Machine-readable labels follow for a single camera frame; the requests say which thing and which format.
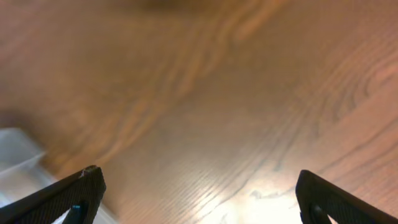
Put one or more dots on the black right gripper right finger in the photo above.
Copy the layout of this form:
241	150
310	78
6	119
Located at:
321	202

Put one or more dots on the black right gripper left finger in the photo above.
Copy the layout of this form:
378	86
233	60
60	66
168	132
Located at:
78	196

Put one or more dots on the clear plastic storage container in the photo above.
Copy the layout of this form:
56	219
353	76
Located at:
21	172

